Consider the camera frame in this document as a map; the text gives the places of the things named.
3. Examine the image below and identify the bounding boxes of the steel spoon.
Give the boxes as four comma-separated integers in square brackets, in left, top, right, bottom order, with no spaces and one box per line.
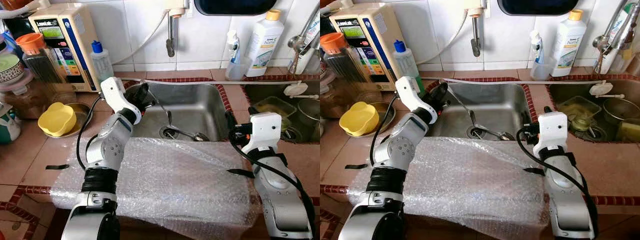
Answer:
[147,89,175,128]
[447,89,478,128]

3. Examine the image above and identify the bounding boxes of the steel bowl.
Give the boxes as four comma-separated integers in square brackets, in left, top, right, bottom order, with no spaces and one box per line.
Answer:
[350,102,397,138]
[50,102,92,139]

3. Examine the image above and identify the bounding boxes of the yellow plastic bowl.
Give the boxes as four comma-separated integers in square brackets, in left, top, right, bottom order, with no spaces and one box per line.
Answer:
[37,102,78,138]
[338,101,380,137]

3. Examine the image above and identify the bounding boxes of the small steel sink basin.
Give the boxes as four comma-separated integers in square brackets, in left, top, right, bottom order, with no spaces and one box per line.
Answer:
[241,81,321,147]
[547,80,640,146]

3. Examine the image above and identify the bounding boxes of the clear plastic food container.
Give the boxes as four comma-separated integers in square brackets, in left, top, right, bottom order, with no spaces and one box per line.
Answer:
[251,95,298,123]
[556,96,603,132]

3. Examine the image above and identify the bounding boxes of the large steel sink basin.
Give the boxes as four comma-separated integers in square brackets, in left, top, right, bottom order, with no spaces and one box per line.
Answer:
[126,81,232,143]
[425,81,532,141]

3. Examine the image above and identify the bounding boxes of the clear plastic tumbler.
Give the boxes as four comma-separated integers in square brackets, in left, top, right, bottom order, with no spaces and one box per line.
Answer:
[530,56,555,82]
[224,56,250,82]

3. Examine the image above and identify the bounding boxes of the clear bottle blue cap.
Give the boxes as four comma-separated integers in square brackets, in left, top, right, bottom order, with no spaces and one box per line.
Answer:
[392,40,426,97]
[90,40,115,85]

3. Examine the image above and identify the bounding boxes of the steel pot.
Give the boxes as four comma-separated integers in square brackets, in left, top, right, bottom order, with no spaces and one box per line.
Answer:
[602,97,640,126]
[297,97,321,130]

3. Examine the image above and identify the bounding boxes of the white detergent bottle yellow cap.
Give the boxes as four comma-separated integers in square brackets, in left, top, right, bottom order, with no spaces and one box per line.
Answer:
[244,9,285,78]
[550,9,588,78]

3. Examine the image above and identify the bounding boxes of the clear empty glass jar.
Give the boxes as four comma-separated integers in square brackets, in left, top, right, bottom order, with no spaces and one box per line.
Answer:
[50,82,78,106]
[352,82,383,106]

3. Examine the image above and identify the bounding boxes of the white blue tube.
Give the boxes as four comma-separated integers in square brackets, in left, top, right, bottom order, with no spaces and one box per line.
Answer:
[227,29,241,65]
[531,29,546,65]

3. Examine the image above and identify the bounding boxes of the clear bubble wrap sheet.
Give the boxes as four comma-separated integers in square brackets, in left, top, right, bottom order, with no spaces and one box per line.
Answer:
[49,135,262,240]
[347,136,551,240]

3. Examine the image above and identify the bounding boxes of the white bottle green cap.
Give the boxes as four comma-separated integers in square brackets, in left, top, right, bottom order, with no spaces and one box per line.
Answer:
[607,5,640,75]
[295,20,321,76]

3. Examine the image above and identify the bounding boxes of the pink lid brown jar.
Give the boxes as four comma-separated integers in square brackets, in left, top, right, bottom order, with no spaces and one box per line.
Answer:
[0,74,53,120]
[320,75,357,119]

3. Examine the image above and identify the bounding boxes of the chrome sink faucet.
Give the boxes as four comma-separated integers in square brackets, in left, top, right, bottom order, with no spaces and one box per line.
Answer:
[592,0,640,76]
[287,4,321,76]

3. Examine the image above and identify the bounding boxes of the beige water ionizer machine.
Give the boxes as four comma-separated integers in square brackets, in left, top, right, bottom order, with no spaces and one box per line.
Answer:
[28,3,101,94]
[328,3,401,92]

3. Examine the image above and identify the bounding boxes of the orange lid glass jar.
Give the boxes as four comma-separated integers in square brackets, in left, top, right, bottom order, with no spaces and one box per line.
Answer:
[15,32,65,87]
[320,32,366,88]

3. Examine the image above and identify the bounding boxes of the black hanging pan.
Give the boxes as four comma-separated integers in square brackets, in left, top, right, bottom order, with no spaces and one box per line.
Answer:
[193,0,279,16]
[497,0,581,16]

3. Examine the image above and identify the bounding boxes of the patterned ceramic bowl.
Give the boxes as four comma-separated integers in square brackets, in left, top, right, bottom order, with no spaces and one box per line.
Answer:
[0,52,26,85]

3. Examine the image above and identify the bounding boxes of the teal white mug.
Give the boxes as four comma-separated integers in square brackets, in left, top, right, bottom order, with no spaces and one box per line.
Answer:
[0,101,22,145]

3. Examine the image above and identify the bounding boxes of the clear bottle blue label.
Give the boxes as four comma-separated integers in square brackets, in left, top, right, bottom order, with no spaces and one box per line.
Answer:
[0,27,23,56]

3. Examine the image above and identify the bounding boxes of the white ionizer hose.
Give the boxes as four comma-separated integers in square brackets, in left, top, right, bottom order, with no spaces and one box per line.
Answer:
[417,11,473,65]
[111,11,170,66]

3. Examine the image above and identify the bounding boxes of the chrome wall spout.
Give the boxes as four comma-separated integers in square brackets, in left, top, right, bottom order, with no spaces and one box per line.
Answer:
[164,0,191,58]
[467,0,493,57]

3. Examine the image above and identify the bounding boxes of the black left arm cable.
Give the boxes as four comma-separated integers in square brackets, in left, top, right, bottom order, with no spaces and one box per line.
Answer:
[369,95,398,168]
[75,95,104,172]

